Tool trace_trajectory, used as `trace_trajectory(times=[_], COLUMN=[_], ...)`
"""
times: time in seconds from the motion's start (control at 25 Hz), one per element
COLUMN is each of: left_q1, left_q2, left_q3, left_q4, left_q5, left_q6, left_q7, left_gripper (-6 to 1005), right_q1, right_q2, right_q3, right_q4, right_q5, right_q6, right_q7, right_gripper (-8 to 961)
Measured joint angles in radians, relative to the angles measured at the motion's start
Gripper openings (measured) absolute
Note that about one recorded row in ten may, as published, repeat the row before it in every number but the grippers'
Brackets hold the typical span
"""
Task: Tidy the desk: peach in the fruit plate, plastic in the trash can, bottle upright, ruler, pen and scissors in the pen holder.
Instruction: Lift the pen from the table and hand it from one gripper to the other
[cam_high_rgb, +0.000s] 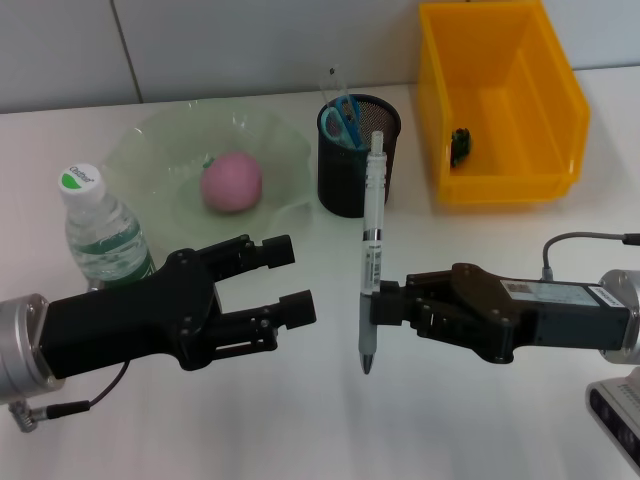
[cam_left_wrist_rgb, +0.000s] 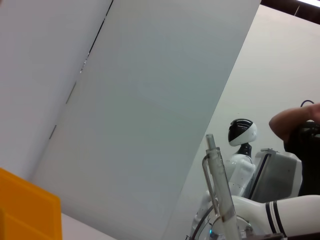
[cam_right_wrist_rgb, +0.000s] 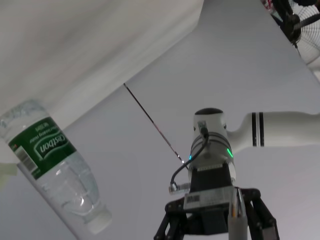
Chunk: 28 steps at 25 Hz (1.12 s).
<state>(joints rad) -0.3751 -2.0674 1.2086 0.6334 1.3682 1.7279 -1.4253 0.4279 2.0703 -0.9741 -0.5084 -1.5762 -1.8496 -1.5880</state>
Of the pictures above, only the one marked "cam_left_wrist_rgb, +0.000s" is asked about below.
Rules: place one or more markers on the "silver ballpoint pen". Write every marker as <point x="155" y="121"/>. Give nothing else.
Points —
<point x="222" y="187"/>

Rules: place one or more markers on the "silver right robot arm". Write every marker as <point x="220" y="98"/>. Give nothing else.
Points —
<point x="300" y="212"/>

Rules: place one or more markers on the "person bare forearm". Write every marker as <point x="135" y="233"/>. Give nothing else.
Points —
<point x="287" y="120"/>

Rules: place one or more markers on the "white humanoid robot black visor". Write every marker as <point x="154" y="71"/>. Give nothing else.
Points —
<point x="247" y="130"/>

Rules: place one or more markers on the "yellow plastic bin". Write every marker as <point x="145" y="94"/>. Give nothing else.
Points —
<point x="25" y="205"/>

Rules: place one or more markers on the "black ceiling fixture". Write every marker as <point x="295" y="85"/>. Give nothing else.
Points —
<point x="287" y="2"/>

